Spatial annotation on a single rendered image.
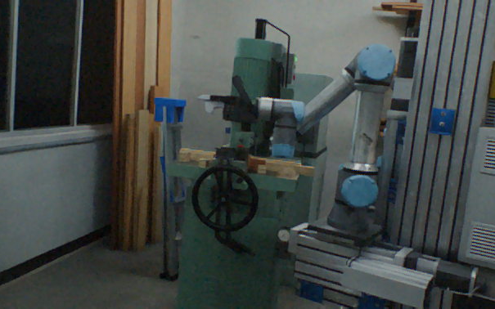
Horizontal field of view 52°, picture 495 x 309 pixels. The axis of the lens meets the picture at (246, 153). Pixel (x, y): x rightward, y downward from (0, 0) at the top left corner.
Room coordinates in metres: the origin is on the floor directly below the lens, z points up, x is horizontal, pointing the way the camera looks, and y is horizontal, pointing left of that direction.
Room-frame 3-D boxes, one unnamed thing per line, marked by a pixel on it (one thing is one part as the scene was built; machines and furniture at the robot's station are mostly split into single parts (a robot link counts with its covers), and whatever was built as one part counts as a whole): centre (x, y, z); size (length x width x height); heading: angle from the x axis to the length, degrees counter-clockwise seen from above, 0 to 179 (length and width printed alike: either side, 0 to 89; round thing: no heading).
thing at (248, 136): (2.47, 0.01, 1.03); 0.14 x 0.07 x 0.09; 171
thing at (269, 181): (2.34, 0.05, 0.87); 0.61 x 0.30 x 0.06; 81
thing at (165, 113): (3.30, 0.47, 0.58); 0.27 x 0.25 x 1.16; 74
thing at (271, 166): (2.44, -0.04, 0.92); 0.58 x 0.02 x 0.04; 81
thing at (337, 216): (1.84, -0.40, 0.87); 0.15 x 0.15 x 0.10
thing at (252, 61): (2.45, 0.02, 1.35); 0.18 x 0.18 x 0.31
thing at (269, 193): (2.39, 0.03, 0.82); 0.40 x 0.21 x 0.04; 81
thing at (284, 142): (1.74, -0.12, 1.12); 0.11 x 0.08 x 0.11; 176
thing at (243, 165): (2.26, 0.07, 0.92); 0.15 x 0.13 x 0.09; 81
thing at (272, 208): (2.57, 0.00, 0.76); 0.57 x 0.45 x 0.09; 171
